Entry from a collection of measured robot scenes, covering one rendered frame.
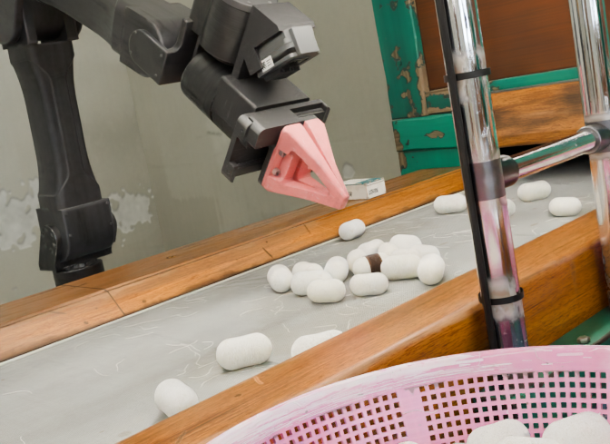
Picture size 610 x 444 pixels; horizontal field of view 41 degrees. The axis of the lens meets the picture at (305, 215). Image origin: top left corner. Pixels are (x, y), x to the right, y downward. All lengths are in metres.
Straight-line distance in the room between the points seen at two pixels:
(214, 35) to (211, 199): 2.08
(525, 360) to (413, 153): 0.84
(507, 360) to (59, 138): 0.72
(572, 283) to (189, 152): 2.33
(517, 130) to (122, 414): 0.68
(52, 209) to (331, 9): 1.41
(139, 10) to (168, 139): 2.11
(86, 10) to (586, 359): 0.66
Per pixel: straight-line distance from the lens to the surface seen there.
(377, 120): 2.24
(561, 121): 1.03
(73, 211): 1.02
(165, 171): 2.98
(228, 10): 0.74
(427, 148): 1.21
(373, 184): 1.01
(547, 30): 1.10
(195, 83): 0.78
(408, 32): 1.21
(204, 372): 0.56
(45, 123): 1.02
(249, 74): 0.75
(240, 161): 0.73
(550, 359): 0.41
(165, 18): 0.83
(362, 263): 0.70
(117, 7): 0.85
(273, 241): 0.88
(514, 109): 1.07
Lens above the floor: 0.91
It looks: 9 degrees down
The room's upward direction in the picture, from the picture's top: 11 degrees counter-clockwise
